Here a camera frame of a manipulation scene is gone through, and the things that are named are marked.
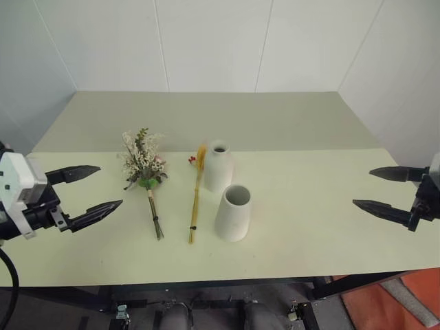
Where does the white narrow-neck vase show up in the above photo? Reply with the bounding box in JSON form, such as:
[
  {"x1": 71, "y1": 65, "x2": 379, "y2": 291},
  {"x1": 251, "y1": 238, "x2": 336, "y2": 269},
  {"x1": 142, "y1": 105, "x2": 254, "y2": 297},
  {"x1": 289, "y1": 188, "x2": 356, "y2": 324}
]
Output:
[{"x1": 203, "y1": 139, "x2": 236, "y2": 194}]

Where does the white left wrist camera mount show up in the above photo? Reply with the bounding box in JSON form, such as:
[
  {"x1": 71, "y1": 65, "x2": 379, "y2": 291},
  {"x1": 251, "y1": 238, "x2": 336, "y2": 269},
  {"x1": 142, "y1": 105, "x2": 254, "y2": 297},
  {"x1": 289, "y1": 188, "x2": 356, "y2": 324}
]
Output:
[{"x1": 0, "y1": 151, "x2": 48, "y2": 240}]

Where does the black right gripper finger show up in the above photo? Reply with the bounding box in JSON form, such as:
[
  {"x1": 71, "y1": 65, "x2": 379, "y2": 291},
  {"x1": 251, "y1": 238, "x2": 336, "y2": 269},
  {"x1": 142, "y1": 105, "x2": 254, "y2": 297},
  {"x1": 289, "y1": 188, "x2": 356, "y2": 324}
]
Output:
[
  {"x1": 351, "y1": 199, "x2": 413, "y2": 228},
  {"x1": 368, "y1": 166, "x2": 430, "y2": 183}
]

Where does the white wide-mouth vase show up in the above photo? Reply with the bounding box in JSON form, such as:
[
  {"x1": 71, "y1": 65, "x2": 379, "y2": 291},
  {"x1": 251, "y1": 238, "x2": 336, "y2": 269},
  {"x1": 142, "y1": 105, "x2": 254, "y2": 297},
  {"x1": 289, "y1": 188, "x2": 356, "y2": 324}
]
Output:
[{"x1": 214, "y1": 184, "x2": 252, "y2": 243}]

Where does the dark grey rounded shape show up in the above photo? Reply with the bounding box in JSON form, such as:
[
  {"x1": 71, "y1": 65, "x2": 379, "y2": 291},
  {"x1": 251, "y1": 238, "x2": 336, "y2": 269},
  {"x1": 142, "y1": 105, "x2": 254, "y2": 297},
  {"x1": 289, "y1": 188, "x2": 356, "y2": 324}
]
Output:
[{"x1": 159, "y1": 303, "x2": 193, "y2": 330}]

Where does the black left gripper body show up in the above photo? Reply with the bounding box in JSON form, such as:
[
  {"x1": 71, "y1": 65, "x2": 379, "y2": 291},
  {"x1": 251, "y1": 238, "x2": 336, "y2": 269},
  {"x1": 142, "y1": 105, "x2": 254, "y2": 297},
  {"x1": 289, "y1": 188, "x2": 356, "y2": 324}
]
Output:
[{"x1": 22, "y1": 182, "x2": 75, "y2": 235}]

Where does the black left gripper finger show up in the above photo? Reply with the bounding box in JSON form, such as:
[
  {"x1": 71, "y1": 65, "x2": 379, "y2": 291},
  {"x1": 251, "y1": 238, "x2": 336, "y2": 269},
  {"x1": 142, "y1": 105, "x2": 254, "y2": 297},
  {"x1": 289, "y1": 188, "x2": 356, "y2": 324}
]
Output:
[
  {"x1": 45, "y1": 164, "x2": 102, "y2": 188},
  {"x1": 68, "y1": 199, "x2": 124, "y2": 234}
]

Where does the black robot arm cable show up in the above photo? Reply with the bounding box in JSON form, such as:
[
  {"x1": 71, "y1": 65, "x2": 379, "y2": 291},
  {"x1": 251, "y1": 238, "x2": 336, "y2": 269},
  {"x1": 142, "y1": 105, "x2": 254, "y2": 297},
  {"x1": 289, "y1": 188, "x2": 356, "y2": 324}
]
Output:
[{"x1": 0, "y1": 247, "x2": 20, "y2": 330}]

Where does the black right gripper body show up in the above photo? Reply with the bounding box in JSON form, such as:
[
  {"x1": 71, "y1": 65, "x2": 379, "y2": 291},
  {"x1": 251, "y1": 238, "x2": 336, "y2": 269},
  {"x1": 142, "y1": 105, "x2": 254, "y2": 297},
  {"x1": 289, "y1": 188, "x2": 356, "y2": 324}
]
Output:
[{"x1": 407, "y1": 173, "x2": 440, "y2": 232}]

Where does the black metal table frame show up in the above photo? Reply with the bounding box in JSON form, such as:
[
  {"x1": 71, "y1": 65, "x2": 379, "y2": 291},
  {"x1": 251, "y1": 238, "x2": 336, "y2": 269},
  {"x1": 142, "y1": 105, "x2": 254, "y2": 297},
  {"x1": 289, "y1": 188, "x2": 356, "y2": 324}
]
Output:
[{"x1": 0, "y1": 270, "x2": 415, "y2": 330}]

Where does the white and green flower bouquet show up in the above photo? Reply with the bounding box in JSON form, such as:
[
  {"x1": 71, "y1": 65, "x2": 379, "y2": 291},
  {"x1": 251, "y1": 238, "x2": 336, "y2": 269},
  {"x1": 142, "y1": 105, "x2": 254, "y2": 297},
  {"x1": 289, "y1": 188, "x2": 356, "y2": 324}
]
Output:
[{"x1": 121, "y1": 127, "x2": 170, "y2": 241}]

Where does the small metal frame clamp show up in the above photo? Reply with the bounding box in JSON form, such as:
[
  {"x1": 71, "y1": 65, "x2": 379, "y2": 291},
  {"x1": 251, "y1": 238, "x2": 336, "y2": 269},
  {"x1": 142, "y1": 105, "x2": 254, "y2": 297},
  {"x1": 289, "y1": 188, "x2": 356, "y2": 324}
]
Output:
[
  {"x1": 287, "y1": 299, "x2": 300, "y2": 323},
  {"x1": 115, "y1": 302, "x2": 131, "y2": 323}
]

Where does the orange floor mat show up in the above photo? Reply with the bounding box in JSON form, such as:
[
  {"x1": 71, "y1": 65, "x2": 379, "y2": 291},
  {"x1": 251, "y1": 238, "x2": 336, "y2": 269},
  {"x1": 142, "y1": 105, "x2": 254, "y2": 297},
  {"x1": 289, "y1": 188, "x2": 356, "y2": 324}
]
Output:
[{"x1": 338, "y1": 267, "x2": 440, "y2": 330}]

